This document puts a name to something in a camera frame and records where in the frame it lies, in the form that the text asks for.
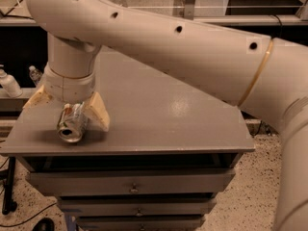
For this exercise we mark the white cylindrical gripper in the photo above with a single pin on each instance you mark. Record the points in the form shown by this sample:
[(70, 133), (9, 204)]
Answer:
[(68, 89)]

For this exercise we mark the white green 7up can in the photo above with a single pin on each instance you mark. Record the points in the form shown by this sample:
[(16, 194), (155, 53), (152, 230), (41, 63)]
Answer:
[(72, 124)]

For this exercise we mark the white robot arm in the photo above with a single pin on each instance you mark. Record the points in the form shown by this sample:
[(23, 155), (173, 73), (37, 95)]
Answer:
[(262, 76)]

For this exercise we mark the small water bottle background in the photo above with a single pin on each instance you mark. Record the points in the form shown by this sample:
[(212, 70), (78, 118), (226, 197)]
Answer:
[(35, 74)]

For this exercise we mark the white pump bottle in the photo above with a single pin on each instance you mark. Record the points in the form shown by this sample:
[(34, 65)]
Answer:
[(9, 84)]

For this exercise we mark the middle grey drawer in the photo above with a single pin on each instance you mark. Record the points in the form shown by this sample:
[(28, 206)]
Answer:
[(137, 207)]

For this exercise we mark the grey drawer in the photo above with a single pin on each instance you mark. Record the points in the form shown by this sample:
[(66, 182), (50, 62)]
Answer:
[(189, 222), (137, 207), (131, 182)]

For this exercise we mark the grey drawer cabinet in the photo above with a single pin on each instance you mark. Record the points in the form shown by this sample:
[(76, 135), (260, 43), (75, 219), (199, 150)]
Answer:
[(157, 123)]

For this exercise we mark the top grey drawer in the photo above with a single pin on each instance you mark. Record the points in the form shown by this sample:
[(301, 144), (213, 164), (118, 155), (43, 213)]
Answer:
[(131, 182)]

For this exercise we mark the black stand leg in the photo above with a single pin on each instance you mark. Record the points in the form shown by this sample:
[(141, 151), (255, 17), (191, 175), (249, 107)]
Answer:
[(7, 175)]

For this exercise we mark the black shoe tip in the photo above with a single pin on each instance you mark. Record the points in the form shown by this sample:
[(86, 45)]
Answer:
[(45, 224)]

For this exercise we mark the bottom grey drawer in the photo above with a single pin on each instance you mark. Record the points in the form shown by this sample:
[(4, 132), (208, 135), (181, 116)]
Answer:
[(189, 222)]

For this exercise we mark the metal post right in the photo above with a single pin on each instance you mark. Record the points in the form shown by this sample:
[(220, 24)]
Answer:
[(189, 9)]

